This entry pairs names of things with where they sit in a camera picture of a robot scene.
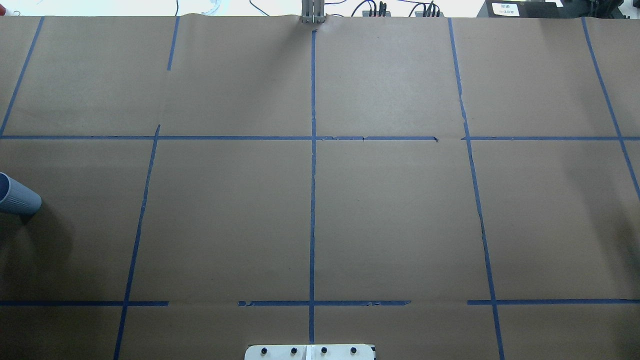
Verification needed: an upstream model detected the blue plastic cup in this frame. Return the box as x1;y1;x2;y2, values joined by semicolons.
0;172;42;216

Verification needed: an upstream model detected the black box with label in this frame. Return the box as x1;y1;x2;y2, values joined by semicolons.
477;0;563;19

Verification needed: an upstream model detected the grey aluminium frame post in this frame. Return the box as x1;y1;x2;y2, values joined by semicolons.
300;0;326;24

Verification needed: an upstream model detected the left black cable connector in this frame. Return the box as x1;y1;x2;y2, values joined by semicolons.
352;0;392;18

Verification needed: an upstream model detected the black cable connector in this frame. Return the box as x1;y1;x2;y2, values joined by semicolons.
409;0;444;18
352;0;392;18

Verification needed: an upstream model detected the white camera pole base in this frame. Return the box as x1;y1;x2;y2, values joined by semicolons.
244;343;377;360

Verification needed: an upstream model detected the right black cable connector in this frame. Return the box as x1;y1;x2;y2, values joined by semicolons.
409;0;444;18

